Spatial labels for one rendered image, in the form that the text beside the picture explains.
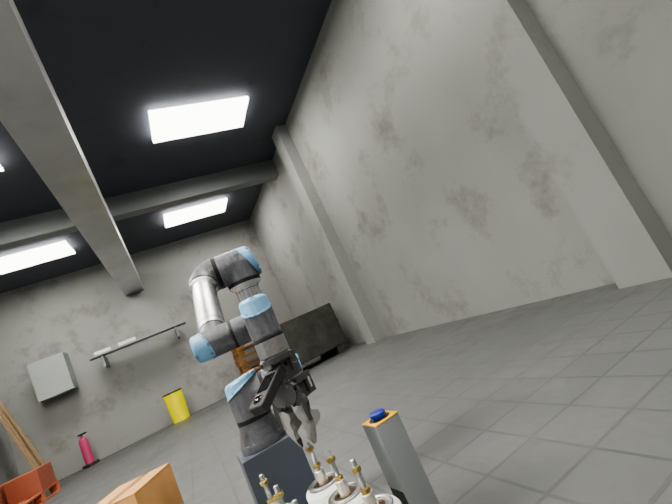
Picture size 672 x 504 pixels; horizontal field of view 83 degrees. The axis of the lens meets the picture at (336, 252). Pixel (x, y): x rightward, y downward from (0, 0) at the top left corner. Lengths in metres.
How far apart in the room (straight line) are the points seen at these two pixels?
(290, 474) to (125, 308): 7.93
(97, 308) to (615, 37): 8.79
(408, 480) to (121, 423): 8.14
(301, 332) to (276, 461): 4.76
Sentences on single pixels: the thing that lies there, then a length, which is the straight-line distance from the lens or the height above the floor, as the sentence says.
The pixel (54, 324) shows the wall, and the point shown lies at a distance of 9.26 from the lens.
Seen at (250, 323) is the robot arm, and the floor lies 0.65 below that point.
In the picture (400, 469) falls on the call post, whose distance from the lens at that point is 1.00.
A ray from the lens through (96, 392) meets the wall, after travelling 8.98.
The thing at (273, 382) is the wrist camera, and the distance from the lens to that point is 0.91.
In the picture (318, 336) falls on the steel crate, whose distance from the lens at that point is 6.11.
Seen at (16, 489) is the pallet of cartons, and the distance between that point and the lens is 6.81.
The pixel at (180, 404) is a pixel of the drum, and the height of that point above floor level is 0.29.
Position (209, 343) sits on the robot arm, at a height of 0.65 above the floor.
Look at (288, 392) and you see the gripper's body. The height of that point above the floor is 0.47.
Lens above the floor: 0.58
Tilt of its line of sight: 9 degrees up
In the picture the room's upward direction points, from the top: 25 degrees counter-clockwise
